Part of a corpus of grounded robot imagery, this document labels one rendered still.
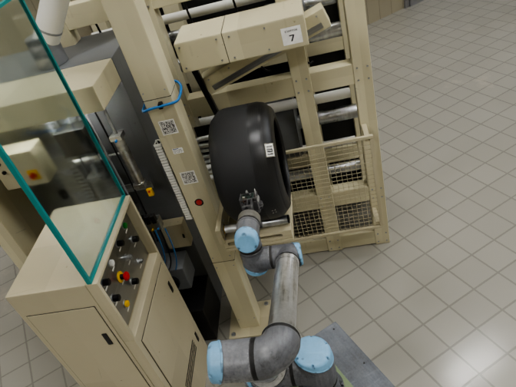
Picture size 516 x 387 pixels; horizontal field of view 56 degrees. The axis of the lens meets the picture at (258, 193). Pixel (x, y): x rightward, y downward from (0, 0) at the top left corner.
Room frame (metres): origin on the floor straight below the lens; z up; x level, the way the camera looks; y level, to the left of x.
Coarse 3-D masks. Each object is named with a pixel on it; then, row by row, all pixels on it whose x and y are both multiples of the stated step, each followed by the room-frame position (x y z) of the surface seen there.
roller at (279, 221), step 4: (284, 216) 1.87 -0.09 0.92; (288, 216) 1.87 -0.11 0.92; (264, 220) 1.88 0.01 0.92; (268, 220) 1.88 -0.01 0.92; (272, 220) 1.87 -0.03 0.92; (276, 220) 1.86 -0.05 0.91; (280, 220) 1.86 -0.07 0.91; (284, 220) 1.85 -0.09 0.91; (288, 220) 1.85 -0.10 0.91; (228, 224) 1.94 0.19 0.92; (232, 224) 1.93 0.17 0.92; (264, 224) 1.87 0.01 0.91; (268, 224) 1.87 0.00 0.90; (272, 224) 1.86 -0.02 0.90; (276, 224) 1.86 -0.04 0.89; (280, 224) 1.86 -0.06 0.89; (224, 228) 1.92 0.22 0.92; (228, 228) 1.92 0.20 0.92; (232, 228) 1.91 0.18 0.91; (224, 232) 1.92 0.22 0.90; (228, 232) 1.91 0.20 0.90; (232, 232) 1.91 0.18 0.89
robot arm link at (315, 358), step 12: (312, 336) 1.18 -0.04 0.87; (300, 348) 1.13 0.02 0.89; (312, 348) 1.12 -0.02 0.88; (324, 348) 1.10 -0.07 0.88; (300, 360) 1.08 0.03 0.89; (312, 360) 1.07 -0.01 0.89; (324, 360) 1.05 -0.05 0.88; (300, 372) 1.06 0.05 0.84; (312, 372) 1.03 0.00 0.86; (324, 372) 1.04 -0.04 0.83; (300, 384) 1.05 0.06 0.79; (312, 384) 1.04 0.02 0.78; (324, 384) 1.03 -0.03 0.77
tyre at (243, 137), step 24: (216, 120) 2.03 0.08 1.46; (240, 120) 1.96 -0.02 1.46; (264, 120) 1.94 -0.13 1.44; (216, 144) 1.89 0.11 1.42; (240, 144) 1.85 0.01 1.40; (216, 168) 1.83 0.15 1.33; (240, 168) 1.79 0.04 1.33; (264, 168) 1.76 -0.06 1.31; (288, 168) 2.12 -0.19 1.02; (240, 192) 1.76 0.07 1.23; (264, 192) 1.73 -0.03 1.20; (288, 192) 1.97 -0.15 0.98; (264, 216) 1.77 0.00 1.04
